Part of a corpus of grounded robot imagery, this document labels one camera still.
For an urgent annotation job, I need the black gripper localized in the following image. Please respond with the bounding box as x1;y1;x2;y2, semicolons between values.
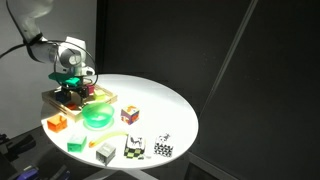
61;83;92;106

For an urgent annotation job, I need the green plastic bowl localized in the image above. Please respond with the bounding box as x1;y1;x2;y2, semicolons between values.
81;102;116;129

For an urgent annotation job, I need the blue block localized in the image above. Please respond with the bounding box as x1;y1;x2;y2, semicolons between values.
54;90;71;104

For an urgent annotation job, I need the magenta block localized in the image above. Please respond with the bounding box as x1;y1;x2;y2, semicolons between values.
85;83;96;95

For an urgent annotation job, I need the lime green block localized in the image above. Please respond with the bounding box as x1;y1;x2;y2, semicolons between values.
93;89;107;101

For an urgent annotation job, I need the orange block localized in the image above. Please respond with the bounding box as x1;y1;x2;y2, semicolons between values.
46;114;68;134

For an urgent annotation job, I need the shallow wooden tray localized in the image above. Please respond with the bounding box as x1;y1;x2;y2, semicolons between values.
41;83;118;124

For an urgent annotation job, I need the colourful picture cube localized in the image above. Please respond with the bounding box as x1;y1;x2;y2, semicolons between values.
120;104;141;126

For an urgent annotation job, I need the grey patterned cube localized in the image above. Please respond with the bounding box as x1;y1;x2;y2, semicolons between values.
95;142;117;167

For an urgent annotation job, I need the black clamp device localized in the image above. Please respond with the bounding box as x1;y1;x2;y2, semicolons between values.
0;133;37;158

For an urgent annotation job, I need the black white bird cube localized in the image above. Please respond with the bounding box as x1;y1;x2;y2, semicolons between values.
123;134;147;160

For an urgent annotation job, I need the white table base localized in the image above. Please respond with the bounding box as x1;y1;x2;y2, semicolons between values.
91;167;153;180

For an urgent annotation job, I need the blue purple tool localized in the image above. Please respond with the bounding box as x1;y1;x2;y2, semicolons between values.
15;167;42;180

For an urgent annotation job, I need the black white owl cube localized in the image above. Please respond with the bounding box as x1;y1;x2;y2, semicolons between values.
153;133;175;158

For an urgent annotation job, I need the grey diagonal metal bar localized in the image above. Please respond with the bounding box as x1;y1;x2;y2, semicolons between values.
203;0;260;106

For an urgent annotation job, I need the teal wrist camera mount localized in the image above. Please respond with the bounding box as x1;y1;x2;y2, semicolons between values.
48;72;82;87

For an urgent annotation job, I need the black cable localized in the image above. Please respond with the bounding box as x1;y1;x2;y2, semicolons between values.
0;39;99;88

